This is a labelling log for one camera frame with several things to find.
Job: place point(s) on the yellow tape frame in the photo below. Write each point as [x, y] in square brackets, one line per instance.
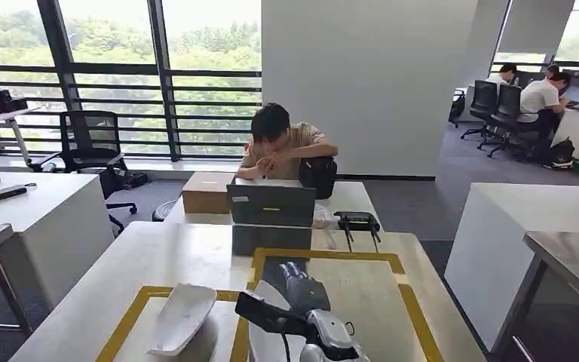
[414, 310]

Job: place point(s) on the white plastic tray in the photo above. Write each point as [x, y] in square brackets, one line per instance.
[264, 345]
[182, 317]

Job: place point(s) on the grey laptop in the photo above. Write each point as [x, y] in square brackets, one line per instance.
[272, 202]

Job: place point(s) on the cardboard box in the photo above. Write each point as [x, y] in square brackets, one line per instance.
[207, 192]

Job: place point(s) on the round black stool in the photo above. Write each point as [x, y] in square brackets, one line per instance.
[164, 211]

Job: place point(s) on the black office chair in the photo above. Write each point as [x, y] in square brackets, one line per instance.
[484, 100]
[89, 145]
[508, 107]

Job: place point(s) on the open laptop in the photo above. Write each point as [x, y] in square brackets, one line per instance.
[576, 95]

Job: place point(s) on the person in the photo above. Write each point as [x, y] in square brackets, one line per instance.
[539, 100]
[502, 76]
[284, 150]

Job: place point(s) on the black router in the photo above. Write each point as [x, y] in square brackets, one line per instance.
[358, 220]

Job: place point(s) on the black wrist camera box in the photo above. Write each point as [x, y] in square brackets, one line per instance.
[267, 312]

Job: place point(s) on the black flat device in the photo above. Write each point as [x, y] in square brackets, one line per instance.
[5, 193]

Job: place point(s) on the black backpack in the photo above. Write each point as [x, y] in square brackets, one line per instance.
[561, 152]

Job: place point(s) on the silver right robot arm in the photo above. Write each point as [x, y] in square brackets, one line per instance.
[332, 337]

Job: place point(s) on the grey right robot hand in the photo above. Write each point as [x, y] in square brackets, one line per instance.
[303, 292]

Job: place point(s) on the clear plastic bag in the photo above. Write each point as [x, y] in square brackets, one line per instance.
[323, 217]

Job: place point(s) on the dark window railing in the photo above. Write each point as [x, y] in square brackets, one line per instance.
[119, 67]

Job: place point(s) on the black bag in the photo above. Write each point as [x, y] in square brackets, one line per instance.
[318, 175]

